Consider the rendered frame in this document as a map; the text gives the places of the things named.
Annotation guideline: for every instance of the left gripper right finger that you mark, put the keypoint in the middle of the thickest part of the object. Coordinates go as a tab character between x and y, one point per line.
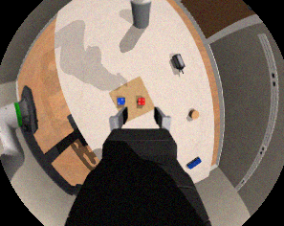
161	119

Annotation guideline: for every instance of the tan flat mat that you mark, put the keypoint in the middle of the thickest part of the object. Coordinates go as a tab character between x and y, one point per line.
131	91

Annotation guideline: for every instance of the blue die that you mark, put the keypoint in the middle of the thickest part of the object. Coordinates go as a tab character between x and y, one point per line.
121	100

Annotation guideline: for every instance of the tan cylinder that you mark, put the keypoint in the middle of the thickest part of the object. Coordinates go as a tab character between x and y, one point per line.
193	114

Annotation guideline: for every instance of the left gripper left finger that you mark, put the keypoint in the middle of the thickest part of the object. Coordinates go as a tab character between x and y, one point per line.
119	119

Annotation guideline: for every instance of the red die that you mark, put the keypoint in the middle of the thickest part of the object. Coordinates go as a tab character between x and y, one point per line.
141	101

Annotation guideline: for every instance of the white plastic bottle with blue cap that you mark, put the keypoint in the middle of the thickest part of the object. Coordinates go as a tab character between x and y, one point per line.
141	12

